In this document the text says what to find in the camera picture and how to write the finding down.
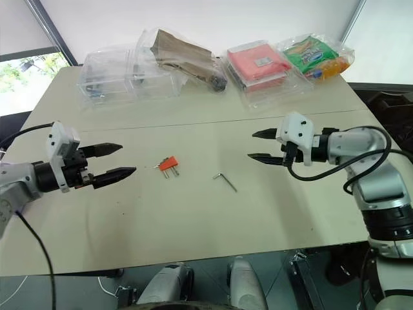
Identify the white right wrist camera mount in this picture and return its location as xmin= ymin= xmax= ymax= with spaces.
xmin=275 ymin=111 xmax=316 ymax=167

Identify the thin black cable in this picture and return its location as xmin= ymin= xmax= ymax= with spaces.
xmin=14 ymin=209 xmax=56 ymax=310

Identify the silver left robot leg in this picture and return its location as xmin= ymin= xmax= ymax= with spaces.
xmin=137 ymin=262 xmax=195 ymax=307

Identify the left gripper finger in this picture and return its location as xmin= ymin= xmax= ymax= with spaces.
xmin=91 ymin=166 xmax=137 ymax=190
xmin=78 ymin=143 xmax=124 ymax=160

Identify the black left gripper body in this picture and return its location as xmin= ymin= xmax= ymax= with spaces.
xmin=63 ymin=147 xmax=96 ymax=190

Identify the brown paper bag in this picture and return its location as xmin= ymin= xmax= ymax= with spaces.
xmin=149 ymin=28 xmax=221 ymax=88

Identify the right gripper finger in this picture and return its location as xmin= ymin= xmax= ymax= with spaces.
xmin=252 ymin=127 xmax=279 ymax=141
xmin=247 ymin=152 xmax=287 ymax=167

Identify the silver right robot leg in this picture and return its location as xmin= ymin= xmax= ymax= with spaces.
xmin=225 ymin=256 xmax=269 ymax=310

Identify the green orange snack bag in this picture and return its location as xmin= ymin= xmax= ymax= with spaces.
xmin=276 ymin=32 xmax=356 ymax=83

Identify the pink folded cloth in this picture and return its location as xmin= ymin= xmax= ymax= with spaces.
xmin=227 ymin=41 xmax=290 ymax=83

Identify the small black round object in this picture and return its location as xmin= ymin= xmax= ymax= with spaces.
xmin=208 ymin=75 xmax=227 ymax=94

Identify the small orange plug part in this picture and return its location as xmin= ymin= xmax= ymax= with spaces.
xmin=159 ymin=156 xmax=180 ymax=171

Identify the clear plastic box with bag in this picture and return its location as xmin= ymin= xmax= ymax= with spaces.
xmin=124 ymin=28 xmax=223 ymax=101

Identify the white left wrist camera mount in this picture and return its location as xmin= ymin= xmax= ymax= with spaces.
xmin=45 ymin=121 xmax=81 ymax=194

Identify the black case under table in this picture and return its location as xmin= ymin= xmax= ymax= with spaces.
xmin=288 ymin=251 xmax=327 ymax=310

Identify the silver robot leg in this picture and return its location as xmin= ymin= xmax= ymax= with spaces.
xmin=137 ymin=262 xmax=195 ymax=307
xmin=225 ymin=256 xmax=269 ymax=310

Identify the silver robot torso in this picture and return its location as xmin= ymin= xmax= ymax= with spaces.
xmin=367 ymin=254 xmax=413 ymax=310

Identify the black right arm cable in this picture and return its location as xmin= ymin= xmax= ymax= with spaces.
xmin=285 ymin=125 xmax=393 ymax=195

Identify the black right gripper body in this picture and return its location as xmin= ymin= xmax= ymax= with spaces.
xmin=279 ymin=140 xmax=306 ymax=167

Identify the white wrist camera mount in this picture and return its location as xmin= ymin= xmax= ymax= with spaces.
xmin=45 ymin=121 xmax=81 ymax=194
xmin=275 ymin=111 xmax=316 ymax=167

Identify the dark diagonal window frame bar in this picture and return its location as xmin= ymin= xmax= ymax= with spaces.
xmin=25 ymin=0 xmax=79 ymax=67

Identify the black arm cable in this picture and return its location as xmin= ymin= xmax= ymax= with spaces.
xmin=0 ymin=123 xmax=54 ymax=150
xmin=285 ymin=125 xmax=393 ymax=195

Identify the thin white cable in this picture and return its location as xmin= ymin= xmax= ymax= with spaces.
xmin=97 ymin=276 xmax=117 ymax=297

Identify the grey slanted post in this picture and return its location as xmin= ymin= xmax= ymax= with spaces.
xmin=342 ymin=0 xmax=369 ymax=43

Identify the clear plastic tray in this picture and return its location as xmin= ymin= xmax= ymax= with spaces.
xmin=225 ymin=39 xmax=316 ymax=113

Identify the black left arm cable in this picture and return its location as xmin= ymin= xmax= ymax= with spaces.
xmin=0 ymin=123 xmax=54 ymax=150

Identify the black furniture beside table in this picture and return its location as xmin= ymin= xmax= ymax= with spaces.
xmin=346 ymin=81 xmax=413 ymax=153

